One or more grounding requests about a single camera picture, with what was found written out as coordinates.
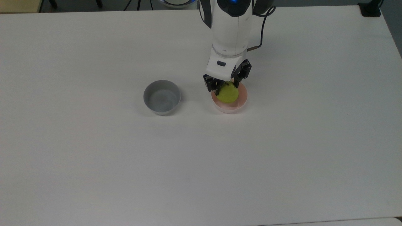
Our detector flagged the black table clamp mount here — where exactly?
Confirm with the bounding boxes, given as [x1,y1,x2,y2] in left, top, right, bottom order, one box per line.
[358,0,384,18]

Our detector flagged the black floor cables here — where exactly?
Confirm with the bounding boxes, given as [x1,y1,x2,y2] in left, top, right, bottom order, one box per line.
[123,0,154,12]

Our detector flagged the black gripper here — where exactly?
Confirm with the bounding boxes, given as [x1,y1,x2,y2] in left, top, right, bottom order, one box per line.
[203,59,252,96]

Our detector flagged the grey plastic bowl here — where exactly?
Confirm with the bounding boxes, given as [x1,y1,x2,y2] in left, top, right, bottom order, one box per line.
[143,80,182,116]

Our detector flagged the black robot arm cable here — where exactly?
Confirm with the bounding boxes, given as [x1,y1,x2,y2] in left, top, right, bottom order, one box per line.
[247,6,277,52]

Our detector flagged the green pear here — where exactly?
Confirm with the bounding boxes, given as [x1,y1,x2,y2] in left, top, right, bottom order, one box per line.
[217,82,239,103]

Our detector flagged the pink plastic bowl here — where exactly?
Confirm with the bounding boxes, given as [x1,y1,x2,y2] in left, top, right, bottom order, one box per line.
[211,82,248,114]

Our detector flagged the wooden desk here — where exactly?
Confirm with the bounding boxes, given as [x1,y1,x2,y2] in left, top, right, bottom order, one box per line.
[0,0,44,14]

